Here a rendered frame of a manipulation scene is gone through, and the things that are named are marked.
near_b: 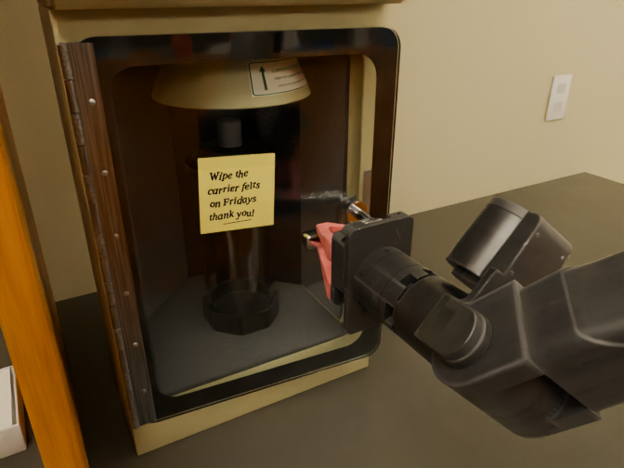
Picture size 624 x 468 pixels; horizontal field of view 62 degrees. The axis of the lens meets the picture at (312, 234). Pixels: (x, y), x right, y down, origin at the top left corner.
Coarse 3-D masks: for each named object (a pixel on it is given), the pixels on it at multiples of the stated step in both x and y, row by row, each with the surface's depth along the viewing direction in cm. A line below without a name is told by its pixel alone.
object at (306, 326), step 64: (128, 64) 42; (192, 64) 44; (256, 64) 47; (320, 64) 49; (384, 64) 52; (128, 128) 44; (192, 128) 46; (256, 128) 49; (320, 128) 52; (384, 128) 55; (128, 192) 46; (192, 192) 49; (320, 192) 55; (384, 192) 58; (192, 256) 51; (256, 256) 55; (192, 320) 54; (256, 320) 58; (320, 320) 62; (192, 384) 58; (256, 384) 62
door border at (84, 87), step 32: (96, 64) 41; (96, 96) 42; (96, 128) 43; (96, 160) 44; (96, 192) 45; (96, 224) 46; (128, 256) 49; (128, 288) 50; (128, 320) 51; (128, 352) 52
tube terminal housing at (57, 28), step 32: (64, 32) 40; (96, 32) 42; (128, 32) 43; (160, 32) 44; (64, 96) 43; (64, 128) 51; (96, 256) 50; (288, 384) 67; (128, 416) 58; (192, 416) 61; (224, 416) 64
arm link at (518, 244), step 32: (480, 224) 38; (512, 224) 36; (544, 224) 34; (448, 256) 38; (480, 256) 36; (512, 256) 34; (544, 256) 35; (480, 288) 34; (448, 320) 31; (480, 320) 29; (448, 352) 29; (480, 352) 29
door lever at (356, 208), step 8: (352, 208) 57; (360, 208) 58; (352, 216) 57; (360, 216) 56; (368, 216) 55; (344, 224) 53; (304, 232) 51; (312, 232) 51; (304, 240) 51; (312, 240) 51; (312, 248) 51
